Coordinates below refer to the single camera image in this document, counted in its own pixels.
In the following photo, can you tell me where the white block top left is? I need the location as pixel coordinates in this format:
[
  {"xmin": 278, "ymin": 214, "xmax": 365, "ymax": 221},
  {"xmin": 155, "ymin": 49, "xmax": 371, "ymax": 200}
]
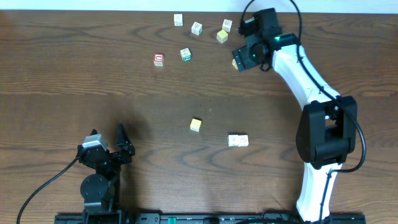
[{"xmin": 174, "ymin": 14, "xmax": 183, "ymax": 26}]

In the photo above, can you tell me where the yellow top wooden block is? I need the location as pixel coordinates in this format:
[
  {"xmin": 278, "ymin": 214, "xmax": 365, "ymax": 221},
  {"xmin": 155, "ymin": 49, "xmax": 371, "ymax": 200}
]
[{"xmin": 216, "ymin": 30, "xmax": 228, "ymax": 44}]

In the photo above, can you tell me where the white block blue edge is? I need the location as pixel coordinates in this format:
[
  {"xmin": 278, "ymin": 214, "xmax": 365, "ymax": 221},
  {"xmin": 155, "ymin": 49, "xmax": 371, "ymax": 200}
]
[{"xmin": 228, "ymin": 134, "xmax": 239, "ymax": 147}]

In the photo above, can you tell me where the left black cable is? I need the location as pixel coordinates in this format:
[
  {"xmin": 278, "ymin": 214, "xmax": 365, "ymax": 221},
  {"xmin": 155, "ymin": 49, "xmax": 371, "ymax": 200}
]
[{"xmin": 16, "ymin": 157, "xmax": 80, "ymax": 224}]

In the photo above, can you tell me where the white block black drawing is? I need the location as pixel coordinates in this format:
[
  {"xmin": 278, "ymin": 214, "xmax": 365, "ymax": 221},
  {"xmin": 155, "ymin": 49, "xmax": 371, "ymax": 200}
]
[{"xmin": 192, "ymin": 22, "xmax": 203, "ymax": 35}]

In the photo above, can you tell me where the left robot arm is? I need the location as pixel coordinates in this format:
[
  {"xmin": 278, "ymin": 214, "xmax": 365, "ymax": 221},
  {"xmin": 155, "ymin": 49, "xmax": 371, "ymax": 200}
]
[{"xmin": 77, "ymin": 124, "xmax": 135, "ymax": 215}]

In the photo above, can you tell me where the green letter wooden block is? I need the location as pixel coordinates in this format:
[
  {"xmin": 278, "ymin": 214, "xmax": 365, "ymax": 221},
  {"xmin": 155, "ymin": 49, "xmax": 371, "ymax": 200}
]
[{"xmin": 180, "ymin": 48, "xmax": 192, "ymax": 62}]

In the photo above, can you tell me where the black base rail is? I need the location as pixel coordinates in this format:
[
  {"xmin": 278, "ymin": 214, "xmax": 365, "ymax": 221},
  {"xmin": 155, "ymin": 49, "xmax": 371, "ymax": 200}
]
[{"xmin": 54, "ymin": 212, "xmax": 367, "ymax": 224}]

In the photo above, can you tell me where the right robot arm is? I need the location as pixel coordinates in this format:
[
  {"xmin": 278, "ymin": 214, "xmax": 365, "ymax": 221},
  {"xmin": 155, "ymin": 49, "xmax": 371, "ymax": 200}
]
[{"xmin": 233, "ymin": 32, "xmax": 359, "ymax": 223}]

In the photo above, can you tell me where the plain yellow wooden block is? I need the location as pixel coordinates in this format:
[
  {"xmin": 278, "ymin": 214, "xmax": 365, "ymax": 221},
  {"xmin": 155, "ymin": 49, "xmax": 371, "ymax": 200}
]
[{"xmin": 190, "ymin": 118, "xmax": 202, "ymax": 132}]

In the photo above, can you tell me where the white block red bug drawing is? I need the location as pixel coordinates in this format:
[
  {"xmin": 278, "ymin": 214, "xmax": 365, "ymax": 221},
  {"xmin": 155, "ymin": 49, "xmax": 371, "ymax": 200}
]
[{"xmin": 238, "ymin": 135, "xmax": 249, "ymax": 147}]

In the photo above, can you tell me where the black cable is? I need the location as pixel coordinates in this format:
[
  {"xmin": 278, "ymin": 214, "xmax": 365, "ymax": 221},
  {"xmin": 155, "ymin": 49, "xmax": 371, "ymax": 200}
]
[
  {"xmin": 241, "ymin": 0, "xmax": 367, "ymax": 224},
  {"xmin": 16, "ymin": 157, "xmax": 80, "ymax": 224}
]

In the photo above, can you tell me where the white block top right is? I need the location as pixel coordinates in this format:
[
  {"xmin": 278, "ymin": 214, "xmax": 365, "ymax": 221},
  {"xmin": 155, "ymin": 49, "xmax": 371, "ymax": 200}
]
[{"xmin": 222, "ymin": 19, "xmax": 233, "ymax": 32}]

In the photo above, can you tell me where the right black cable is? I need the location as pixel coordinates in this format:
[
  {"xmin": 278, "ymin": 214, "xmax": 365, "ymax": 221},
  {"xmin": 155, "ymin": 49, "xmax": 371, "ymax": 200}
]
[{"xmin": 241, "ymin": 0, "xmax": 367, "ymax": 224}]

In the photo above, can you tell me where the red letter wooden block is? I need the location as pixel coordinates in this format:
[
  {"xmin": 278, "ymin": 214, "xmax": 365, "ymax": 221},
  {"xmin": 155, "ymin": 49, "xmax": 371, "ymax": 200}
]
[{"xmin": 153, "ymin": 54, "xmax": 164, "ymax": 67}]

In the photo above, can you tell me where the acorn picture wooden block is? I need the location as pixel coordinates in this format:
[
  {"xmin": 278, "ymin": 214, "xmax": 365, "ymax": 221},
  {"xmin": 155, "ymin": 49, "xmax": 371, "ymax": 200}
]
[{"xmin": 232, "ymin": 59, "xmax": 238, "ymax": 70}]

